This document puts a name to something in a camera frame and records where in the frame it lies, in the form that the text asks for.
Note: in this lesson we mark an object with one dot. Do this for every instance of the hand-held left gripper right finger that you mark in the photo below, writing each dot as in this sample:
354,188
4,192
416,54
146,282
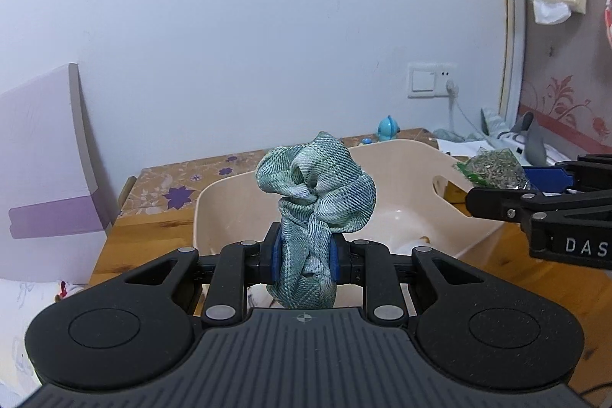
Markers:
335,256

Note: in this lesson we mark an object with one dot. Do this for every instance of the white printed bedding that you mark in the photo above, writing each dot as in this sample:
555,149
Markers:
28,317

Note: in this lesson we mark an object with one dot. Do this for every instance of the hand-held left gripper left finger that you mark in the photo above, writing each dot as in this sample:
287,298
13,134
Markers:
275,253

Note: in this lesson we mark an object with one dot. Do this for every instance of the grey shark plush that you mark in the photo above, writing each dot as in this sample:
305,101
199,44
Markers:
530,140

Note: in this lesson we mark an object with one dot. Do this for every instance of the white and purple board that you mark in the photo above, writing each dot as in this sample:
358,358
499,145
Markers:
43,178

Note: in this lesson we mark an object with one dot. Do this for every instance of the floral table cover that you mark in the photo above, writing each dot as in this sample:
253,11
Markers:
177,188

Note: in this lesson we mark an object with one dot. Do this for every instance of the clear packet of dried herbs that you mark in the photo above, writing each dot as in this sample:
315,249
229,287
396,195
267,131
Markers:
495,169

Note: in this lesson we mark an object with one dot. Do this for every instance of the blue toy figure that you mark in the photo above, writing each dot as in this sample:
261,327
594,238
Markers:
388,127

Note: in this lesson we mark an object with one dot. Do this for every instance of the green plaid cloth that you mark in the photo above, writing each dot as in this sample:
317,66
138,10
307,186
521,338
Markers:
313,193

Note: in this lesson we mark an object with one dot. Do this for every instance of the beige plastic basin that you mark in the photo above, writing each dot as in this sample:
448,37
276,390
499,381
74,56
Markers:
406,178

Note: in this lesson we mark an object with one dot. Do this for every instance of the white wall switch socket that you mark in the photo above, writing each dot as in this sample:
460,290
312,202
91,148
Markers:
423,80

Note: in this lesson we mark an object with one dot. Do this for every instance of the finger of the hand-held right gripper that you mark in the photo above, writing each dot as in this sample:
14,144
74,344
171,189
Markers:
550,178
497,203

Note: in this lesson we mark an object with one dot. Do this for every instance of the cream door frame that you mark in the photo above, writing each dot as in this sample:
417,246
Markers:
510,16

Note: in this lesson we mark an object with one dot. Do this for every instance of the white paper sheet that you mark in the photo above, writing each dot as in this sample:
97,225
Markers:
456,146

